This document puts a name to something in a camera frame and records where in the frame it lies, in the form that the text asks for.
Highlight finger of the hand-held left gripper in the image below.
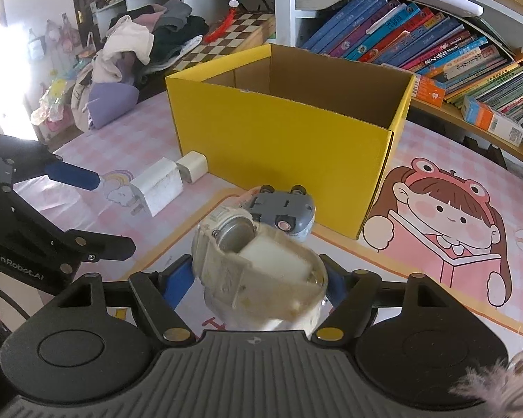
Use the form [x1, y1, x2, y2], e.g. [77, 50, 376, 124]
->
[0, 134, 103, 191]
[48, 226, 137, 264]

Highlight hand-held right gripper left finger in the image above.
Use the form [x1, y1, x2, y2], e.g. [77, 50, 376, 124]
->
[56, 254, 199, 347]

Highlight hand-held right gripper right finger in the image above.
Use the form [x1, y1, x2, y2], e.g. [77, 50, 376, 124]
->
[311, 255, 460, 345]

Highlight white wrist watch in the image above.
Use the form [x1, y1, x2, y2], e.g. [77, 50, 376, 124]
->
[191, 207, 329, 334]

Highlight large white charger plug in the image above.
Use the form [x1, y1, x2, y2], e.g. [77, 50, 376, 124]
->
[128, 157, 184, 217]

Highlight purple cushion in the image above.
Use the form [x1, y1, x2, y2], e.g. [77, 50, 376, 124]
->
[88, 83, 139, 130]

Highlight grey toy car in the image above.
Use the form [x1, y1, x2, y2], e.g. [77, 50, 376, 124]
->
[240, 185, 318, 243]

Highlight small white charger plug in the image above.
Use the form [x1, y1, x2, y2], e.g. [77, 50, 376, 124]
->
[175, 151, 208, 184]

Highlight hanging plush toys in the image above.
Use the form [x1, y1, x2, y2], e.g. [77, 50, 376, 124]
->
[26, 17, 97, 140]

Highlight pile of clothes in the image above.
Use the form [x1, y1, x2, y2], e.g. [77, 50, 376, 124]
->
[70, 0, 210, 131]

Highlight yellow cardboard box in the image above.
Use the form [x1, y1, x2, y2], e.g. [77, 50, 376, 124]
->
[165, 44, 416, 241]

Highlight pink cartoon desk mat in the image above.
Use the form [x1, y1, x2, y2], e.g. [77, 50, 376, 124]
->
[13, 91, 523, 358]

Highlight brown and white chessboard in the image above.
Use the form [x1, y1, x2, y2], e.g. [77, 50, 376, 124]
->
[170, 12, 276, 75]

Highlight wooden bookshelf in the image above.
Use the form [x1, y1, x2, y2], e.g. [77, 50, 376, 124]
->
[407, 96, 523, 170]

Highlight red hanging ornament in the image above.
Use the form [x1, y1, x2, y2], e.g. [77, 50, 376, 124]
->
[207, 0, 240, 42]

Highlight orange small box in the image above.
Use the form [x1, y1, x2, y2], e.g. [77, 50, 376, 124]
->
[412, 74, 446, 109]

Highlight blue and white box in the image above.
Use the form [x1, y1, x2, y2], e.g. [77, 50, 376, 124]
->
[461, 96, 523, 148]

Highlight row of colourful books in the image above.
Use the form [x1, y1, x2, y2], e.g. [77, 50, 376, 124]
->
[301, 0, 523, 140]

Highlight black cable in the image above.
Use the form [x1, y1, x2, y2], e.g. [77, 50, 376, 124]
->
[0, 279, 31, 320]

